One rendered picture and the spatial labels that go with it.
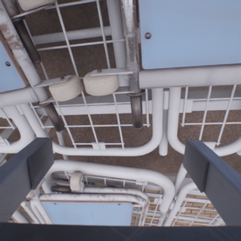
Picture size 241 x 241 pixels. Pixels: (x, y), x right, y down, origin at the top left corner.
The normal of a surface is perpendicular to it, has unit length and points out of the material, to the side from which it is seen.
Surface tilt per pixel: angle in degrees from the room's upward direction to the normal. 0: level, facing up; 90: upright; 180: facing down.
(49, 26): 0
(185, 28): 5
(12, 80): 3
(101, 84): 18
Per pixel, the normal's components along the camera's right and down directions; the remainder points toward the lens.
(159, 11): -0.13, 0.56
